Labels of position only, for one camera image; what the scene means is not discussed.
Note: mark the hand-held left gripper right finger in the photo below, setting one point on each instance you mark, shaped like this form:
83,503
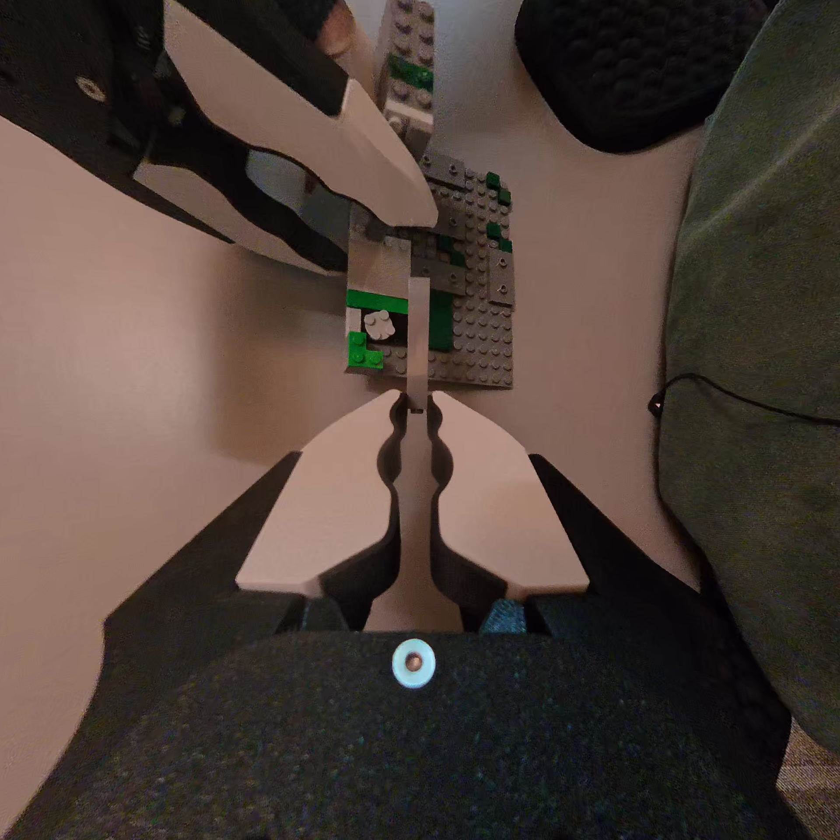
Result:
512,512

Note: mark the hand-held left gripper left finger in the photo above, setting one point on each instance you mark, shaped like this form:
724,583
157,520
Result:
308,512

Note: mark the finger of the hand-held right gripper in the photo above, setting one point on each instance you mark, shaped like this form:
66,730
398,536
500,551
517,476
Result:
190,190
367,151

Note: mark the grey brick baseplate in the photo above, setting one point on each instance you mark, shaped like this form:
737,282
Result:
485,341

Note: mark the tall grey pillar brick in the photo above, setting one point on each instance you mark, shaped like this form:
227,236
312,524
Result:
418,328

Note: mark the grey desk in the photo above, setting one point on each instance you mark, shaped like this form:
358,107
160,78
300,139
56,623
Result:
131,328

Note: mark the person's right hand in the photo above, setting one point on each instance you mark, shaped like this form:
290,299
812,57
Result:
340,33

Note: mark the person's torso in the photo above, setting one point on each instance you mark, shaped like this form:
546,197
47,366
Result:
754,328

